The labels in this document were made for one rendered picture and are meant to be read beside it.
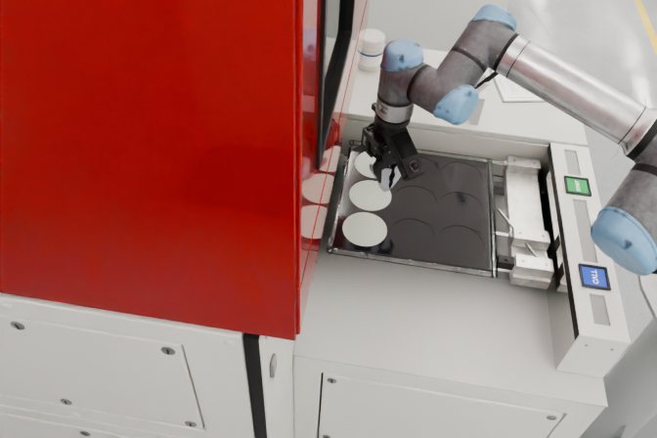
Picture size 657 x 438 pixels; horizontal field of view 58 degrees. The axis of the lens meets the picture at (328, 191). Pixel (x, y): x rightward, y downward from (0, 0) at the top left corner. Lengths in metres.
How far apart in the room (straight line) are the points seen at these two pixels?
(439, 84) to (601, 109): 0.27
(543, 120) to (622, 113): 0.56
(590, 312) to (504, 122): 0.56
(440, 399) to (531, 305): 0.29
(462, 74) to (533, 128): 0.55
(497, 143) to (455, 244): 0.34
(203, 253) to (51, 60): 0.26
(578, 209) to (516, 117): 0.32
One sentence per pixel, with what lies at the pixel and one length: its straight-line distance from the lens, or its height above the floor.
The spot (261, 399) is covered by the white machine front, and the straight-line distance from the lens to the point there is 0.97.
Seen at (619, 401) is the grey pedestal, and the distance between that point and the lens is 2.00.
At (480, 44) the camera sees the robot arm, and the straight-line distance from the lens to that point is 1.11.
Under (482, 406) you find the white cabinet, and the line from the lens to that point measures 1.35.
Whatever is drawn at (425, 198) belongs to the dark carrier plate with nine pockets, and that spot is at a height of 0.90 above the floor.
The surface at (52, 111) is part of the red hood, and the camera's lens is 0.61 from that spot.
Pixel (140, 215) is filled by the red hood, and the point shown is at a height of 1.44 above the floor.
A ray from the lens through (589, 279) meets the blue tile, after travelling 1.31.
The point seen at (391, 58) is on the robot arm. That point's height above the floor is 1.32.
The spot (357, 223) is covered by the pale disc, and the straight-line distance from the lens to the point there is 1.36.
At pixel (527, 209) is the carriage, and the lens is 1.51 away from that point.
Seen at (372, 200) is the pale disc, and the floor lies 0.90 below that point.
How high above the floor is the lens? 1.92
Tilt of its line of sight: 46 degrees down
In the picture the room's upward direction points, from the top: 3 degrees clockwise
